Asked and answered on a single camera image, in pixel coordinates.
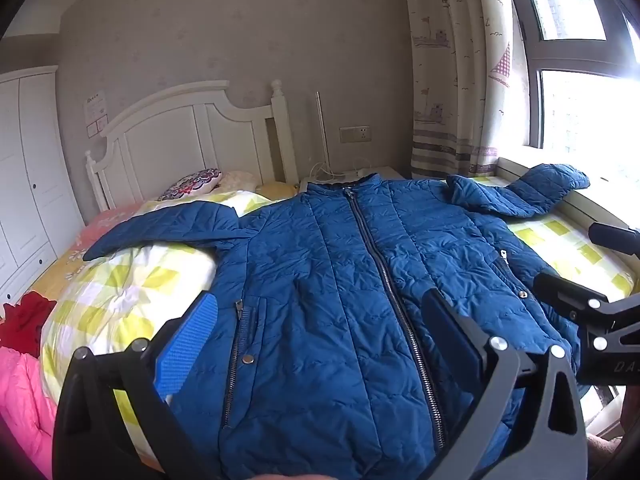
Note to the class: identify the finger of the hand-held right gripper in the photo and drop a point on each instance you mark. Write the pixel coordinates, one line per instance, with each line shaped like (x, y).
(612, 234)
(565, 292)

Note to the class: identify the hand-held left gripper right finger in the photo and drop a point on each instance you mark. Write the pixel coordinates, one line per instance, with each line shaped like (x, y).
(450, 327)

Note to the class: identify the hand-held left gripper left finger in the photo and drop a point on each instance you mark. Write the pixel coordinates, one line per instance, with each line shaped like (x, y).
(192, 345)

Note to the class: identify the blue puffer jacket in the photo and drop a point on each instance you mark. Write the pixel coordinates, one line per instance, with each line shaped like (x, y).
(325, 310)

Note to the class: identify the white windowsill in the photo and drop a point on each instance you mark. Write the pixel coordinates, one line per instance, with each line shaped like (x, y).
(600, 205)

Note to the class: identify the yellow checkered blanket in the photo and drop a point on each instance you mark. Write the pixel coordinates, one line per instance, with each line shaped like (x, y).
(125, 285)

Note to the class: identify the pink floral bedsheet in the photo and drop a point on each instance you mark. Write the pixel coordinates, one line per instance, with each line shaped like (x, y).
(95, 232)

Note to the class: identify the patterned purple pillow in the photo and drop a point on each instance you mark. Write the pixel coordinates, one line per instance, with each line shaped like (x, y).
(192, 185)

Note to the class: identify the white nightstand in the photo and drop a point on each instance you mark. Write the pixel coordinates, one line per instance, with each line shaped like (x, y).
(390, 174)

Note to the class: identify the red cloth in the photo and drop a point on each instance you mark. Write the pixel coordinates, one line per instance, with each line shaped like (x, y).
(27, 322)

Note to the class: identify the cream pillow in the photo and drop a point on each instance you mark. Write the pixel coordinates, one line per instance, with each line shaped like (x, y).
(240, 181)

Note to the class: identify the window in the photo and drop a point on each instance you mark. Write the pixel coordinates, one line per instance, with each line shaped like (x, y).
(585, 60)

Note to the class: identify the yellow pillow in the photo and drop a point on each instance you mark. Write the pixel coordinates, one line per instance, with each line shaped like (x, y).
(277, 190)

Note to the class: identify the pink jacket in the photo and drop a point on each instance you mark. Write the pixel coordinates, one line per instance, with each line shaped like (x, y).
(25, 410)

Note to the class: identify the white power strip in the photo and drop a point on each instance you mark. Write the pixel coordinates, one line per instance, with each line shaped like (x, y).
(340, 176)

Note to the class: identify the white bed headboard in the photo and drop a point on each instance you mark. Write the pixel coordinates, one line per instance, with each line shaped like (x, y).
(165, 150)

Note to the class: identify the sailboat print curtain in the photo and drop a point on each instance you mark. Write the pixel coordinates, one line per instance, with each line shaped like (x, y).
(450, 85)

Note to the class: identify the white wardrobe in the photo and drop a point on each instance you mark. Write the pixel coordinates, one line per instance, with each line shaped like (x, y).
(30, 170)

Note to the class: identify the wall outlet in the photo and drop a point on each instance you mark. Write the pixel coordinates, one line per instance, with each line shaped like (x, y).
(355, 134)

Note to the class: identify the paper wall notice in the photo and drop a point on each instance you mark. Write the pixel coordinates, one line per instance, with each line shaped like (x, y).
(96, 115)

